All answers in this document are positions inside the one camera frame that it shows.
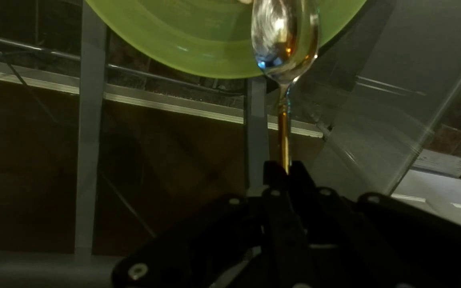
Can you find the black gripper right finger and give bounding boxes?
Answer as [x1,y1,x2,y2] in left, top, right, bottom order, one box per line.
[289,162,428,288]

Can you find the metal spoon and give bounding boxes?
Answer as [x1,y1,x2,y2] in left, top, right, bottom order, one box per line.
[252,0,321,173]

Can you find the green plastic plate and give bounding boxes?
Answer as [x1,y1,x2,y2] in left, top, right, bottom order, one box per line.
[87,0,369,80]

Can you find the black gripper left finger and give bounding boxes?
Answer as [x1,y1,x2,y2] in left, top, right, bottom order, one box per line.
[263,162,314,288]

